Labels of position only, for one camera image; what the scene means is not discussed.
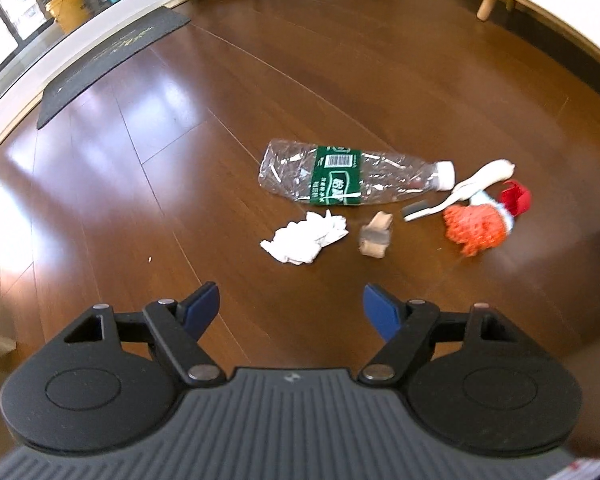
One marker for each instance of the glass balcony door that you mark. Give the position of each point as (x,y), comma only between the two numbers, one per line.
(10,60)

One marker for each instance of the dark grey door mat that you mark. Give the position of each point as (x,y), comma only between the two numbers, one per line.
(110,55)

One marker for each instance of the yellow bucket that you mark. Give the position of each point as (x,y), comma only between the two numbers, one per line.
(70,10)

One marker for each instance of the crushed clear plastic bottle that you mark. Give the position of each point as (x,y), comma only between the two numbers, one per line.
(335,175)

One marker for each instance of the small cardboard piece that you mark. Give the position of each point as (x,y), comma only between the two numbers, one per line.
(375,240)

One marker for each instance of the white toothbrush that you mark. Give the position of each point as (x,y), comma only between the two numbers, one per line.
(485,172)

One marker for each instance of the small red plastic cap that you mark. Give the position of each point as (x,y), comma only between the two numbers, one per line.
(517,200)

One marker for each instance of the orange foam net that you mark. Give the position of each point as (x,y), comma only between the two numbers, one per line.
(475,227)

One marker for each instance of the wooden cabinet leg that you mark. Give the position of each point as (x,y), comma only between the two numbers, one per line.
(487,5)

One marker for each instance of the white tissue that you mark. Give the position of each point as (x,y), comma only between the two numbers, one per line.
(300,240)

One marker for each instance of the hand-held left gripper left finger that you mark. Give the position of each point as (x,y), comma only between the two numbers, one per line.
(200,306)

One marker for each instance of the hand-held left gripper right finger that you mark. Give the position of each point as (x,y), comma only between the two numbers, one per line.
(380,310)

